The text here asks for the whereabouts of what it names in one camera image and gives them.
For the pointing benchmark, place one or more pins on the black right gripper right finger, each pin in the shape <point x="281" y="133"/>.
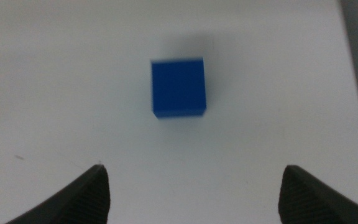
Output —
<point x="306" y="202"/>

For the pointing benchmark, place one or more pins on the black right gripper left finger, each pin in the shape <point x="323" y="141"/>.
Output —
<point x="85" y="202"/>

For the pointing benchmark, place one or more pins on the blue cube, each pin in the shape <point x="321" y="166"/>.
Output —
<point x="178" y="87"/>

